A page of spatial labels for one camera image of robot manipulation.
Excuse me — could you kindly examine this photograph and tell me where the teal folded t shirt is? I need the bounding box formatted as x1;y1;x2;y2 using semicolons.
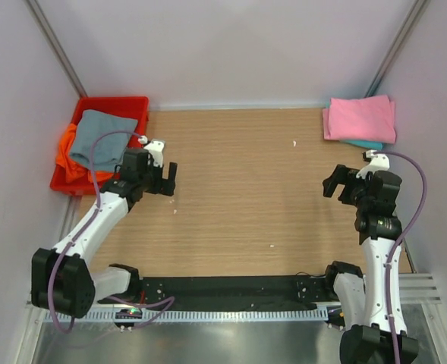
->
342;140;384;150

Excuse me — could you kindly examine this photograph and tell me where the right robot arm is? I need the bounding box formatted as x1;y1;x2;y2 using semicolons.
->
322;165;419;363

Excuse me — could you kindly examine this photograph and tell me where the pink t shirt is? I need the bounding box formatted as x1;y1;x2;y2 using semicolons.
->
323;95;397;144

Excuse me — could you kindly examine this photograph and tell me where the grey t shirt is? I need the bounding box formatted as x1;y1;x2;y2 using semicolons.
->
68;109;138;172

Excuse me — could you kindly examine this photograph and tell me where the slotted cable duct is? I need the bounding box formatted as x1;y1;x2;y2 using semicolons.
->
75;306;329;323

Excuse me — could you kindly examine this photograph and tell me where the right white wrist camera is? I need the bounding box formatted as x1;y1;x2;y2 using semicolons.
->
356;149;390;180

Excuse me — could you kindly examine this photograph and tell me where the purple cable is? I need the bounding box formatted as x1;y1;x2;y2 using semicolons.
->
47;130;176;334
374;151;429;364

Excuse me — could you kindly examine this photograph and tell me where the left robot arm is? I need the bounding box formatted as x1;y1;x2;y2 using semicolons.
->
30;140;178;319

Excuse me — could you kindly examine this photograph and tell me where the corner metal post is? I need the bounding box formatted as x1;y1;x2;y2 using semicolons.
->
24;0;87;98
364;0;431;98

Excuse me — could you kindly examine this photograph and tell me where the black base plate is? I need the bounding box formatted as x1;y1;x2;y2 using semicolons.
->
117;272;339;305

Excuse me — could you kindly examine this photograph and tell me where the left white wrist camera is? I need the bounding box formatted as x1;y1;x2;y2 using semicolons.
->
144;139;165;168

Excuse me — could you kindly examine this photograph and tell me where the left corner metal post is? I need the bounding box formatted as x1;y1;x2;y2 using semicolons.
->
24;0;87;98

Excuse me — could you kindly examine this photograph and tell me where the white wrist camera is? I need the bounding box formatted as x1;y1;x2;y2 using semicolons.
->
356;149;390;180
144;139;165;168

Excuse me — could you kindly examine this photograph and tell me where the orange t shirt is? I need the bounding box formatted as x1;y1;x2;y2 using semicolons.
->
55;121;131;184

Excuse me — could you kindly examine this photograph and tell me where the right corner metal post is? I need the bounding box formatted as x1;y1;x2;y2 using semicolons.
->
364;0;431;98

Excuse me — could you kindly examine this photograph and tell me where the red plastic bin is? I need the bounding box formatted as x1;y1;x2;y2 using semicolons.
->
50;96;149;196

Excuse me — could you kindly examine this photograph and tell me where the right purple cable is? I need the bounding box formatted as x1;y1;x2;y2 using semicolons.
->
374;151;429;364

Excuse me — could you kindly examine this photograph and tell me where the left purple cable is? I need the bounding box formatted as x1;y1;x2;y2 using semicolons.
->
47;130;176;334

